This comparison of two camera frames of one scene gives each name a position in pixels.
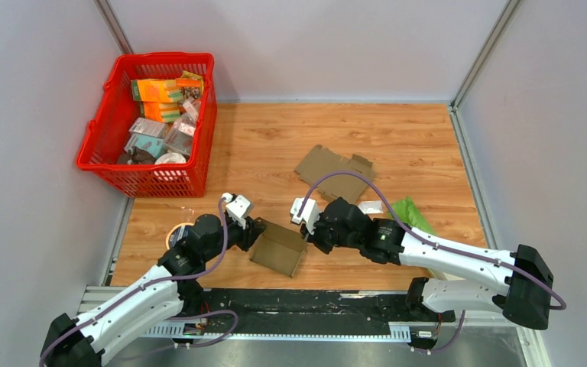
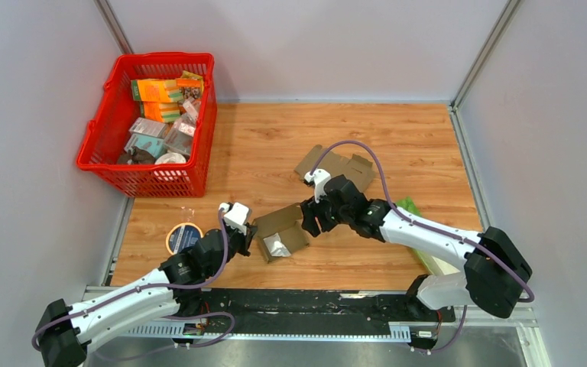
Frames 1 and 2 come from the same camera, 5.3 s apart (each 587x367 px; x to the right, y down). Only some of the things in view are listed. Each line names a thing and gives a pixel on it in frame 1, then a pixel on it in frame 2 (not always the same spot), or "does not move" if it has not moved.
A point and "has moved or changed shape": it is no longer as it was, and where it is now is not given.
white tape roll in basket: x=170 y=158 does not move
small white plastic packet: x=369 y=207 has moved or changed shape
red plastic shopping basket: x=108 y=129 does not move
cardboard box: x=320 y=161 does not move
